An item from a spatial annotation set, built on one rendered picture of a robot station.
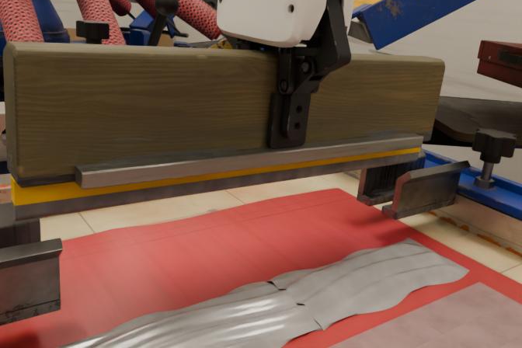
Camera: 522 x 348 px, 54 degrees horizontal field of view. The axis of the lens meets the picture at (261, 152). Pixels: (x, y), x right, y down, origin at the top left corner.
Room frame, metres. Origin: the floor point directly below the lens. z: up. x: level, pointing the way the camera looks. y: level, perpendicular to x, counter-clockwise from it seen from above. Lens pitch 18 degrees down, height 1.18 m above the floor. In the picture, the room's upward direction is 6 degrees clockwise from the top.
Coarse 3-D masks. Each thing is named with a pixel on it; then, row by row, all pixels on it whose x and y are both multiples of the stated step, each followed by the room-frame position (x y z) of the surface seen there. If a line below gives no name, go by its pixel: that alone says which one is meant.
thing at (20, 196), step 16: (320, 160) 0.40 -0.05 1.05; (336, 160) 0.41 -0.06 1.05; (352, 160) 0.42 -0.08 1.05; (192, 176) 0.33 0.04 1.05; (208, 176) 0.34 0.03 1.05; (224, 176) 0.34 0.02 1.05; (16, 192) 0.26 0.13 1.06; (32, 192) 0.27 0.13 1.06; (48, 192) 0.27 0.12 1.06; (64, 192) 0.28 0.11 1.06; (80, 192) 0.28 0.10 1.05; (96, 192) 0.29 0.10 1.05; (112, 192) 0.29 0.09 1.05
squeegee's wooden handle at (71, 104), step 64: (64, 64) 0.27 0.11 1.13; (128, 64) 0.29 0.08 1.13; (192, 64) 0.31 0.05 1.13; (256, 64) 0.34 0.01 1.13; (384, 64) 0.42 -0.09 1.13; (64, 128) 0.27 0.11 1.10; (128, 128) 0.29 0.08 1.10; (192, 128) 0.32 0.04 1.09; (256, 128) 0.35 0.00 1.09; (320, 128) 0.38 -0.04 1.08; (384, 128) 0.43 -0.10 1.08
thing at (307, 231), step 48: (336, 192) 0.58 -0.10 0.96; (240, 240) 0.43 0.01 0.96; (288, 240) 0.44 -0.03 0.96; (336, 240) 0.45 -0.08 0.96; (384, 240) 0.46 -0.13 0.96; (432, 240) 0.47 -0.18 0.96; (432, 288) 0.38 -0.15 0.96; (480, 288) 0.39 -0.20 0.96; (336, 336) 0.31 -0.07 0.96; (384, 336) 0.31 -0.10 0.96; (432, 336) 0.32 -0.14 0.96; (480, 336) 0.32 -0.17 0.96
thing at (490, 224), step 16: (0, 176) 0.45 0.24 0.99; (352, 176) 0.64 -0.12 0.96; (0, 192) 0.42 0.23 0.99; (448, 208) 0.53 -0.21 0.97; (464, 208) 0.51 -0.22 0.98; (480, 208) 0.50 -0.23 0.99; (464, 224) 0.51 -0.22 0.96; (480, 224) 0.50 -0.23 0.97; (496, 224) 0.48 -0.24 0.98; (512, 224) 0.47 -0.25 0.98; (496, 240) 0.48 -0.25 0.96; (512, 240) 0.47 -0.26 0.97
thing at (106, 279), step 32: (160, 224) 0.45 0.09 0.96; (192, 224) 0.46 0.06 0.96; (64, 256) 0.37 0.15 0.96; (96, 256) 0.38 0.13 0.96; (128, 256) 0.38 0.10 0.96; (160, 256) 0.39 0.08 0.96; (192, 256) 0.40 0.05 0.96; (224, 256) 0.40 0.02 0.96; (64, 288) 0.33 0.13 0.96; (96, 288) 0.33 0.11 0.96; (128, 288) 0.34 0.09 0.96; (160, 288) 0.34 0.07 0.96; (192, 288) 0.35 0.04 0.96; (224, 288) 0.35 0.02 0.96; (32, 320) 0.29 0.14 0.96; (64, 320) 0.29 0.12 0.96; (96, 320) 0.30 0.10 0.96; (128, 320) 0.30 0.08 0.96
